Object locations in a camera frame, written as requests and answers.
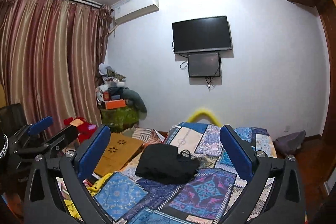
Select black chair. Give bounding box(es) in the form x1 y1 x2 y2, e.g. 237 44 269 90
0 103 28 135

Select wooden lap desk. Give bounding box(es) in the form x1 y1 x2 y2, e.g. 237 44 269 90
93 133 144 177

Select small black wall monitor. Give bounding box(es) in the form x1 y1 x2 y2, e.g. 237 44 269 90
188 52 221 78

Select black zip hoodie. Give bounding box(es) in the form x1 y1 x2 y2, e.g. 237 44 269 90
135 144 200 185

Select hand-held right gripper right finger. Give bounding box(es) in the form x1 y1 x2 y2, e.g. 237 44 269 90
220 124 307 224

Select yellow printed cloth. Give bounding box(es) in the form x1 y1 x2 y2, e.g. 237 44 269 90
62 173 114 222

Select red plush toy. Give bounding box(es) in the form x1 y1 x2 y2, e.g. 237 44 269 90
64 116 98 144

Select wooden door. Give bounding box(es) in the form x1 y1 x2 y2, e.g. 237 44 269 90
302 0 336 195

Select large black wall television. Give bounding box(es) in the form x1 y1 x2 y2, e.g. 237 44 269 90
172 15 233 54

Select striped cloth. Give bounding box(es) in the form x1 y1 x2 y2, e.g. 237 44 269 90
123 127 168 146

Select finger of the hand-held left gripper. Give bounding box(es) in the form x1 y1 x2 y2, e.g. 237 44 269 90
25 126 80 155
15 116 54 145

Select black monitor cables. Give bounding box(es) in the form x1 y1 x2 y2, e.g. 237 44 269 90
172 40 223 92

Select pile of boxes and papers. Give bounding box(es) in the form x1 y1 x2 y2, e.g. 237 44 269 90
95 63 130 109

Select green covered table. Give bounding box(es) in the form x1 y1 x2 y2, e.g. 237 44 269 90
100 106 140 133

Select white air conditioner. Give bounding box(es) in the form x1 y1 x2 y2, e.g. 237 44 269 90
111 0 160 25

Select pink striped curtain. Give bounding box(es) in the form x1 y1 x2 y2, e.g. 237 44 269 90
0 0 112 141

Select orange box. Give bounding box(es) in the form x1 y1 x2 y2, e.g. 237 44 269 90
104 99 127 110

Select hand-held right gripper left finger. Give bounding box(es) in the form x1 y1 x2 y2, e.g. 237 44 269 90
24 124 116 224

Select grey bag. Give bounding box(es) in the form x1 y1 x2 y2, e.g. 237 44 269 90
274 130 306 156

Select yellow foam tube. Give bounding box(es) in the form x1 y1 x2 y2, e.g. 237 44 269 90
186 106 220 126

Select grey-green cloth bundle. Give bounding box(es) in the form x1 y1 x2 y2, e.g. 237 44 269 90
122 88 148 114

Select blue patchwork bedspread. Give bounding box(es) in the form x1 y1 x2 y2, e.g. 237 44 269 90
93 122 278 224

